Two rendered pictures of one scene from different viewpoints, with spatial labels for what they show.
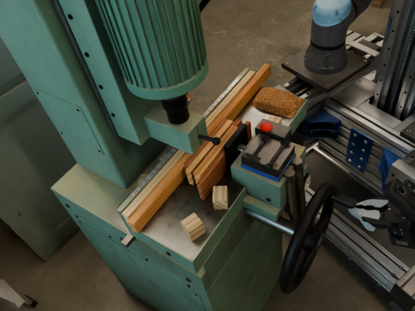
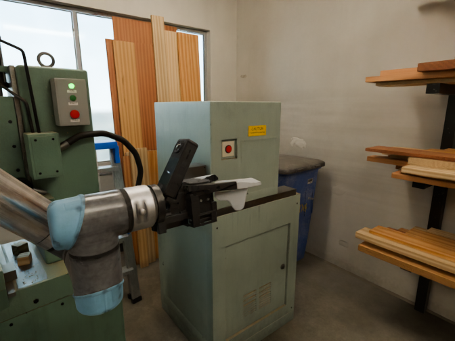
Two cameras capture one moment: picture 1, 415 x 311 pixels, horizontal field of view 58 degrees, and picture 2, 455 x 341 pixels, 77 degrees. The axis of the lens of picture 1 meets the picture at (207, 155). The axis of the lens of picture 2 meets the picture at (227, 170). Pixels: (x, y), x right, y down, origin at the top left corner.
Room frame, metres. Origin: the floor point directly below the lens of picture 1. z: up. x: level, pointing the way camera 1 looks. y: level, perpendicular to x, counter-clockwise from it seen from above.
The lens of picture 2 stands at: (1.63, -0.82, 1.39)
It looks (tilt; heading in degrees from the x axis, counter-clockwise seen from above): 13 degrees down; 95
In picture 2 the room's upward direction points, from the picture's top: straight up
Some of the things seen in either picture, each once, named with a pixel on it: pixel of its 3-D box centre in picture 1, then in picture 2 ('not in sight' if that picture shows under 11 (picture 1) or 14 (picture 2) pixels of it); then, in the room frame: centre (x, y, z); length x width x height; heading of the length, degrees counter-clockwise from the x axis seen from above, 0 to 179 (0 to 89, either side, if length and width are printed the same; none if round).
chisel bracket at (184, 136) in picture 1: (176, 128); not in sight; (0.68, 0.06, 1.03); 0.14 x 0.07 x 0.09; 47
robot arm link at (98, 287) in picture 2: not in sight; (95, 270); (1.37, -0.40, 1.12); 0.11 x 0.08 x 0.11; 132
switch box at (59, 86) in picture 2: not in sight; (70, 102); (0.99, 0.19, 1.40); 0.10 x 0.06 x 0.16; 47
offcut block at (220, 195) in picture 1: (220, 197); not in sight; (0.53, -0.01, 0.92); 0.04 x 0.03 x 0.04; 168
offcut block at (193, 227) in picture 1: (192, 226); not in sight; (0.46, 0.06, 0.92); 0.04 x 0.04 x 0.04; 26
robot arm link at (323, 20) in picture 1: (331, 18); not in sight; (1.10, -0.49, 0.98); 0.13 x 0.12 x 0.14; 132
